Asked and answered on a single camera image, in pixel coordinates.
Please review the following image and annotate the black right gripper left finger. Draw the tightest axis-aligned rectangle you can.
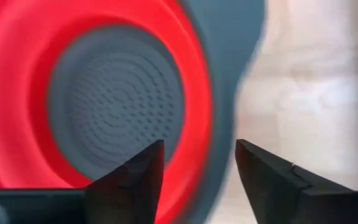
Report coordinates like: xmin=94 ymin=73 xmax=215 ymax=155
xmin=84 ymin=139 xmax=166 ymax=224

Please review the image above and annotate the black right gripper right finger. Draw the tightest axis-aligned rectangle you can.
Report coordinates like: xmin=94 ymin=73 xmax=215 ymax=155
xmin=235 ymin=139 xmax=315 ymax=224

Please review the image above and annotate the red collapsible colander grey rim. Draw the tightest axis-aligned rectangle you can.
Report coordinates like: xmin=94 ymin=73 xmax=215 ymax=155
xmin=0 ymin=0 xmax=267 ymax=224

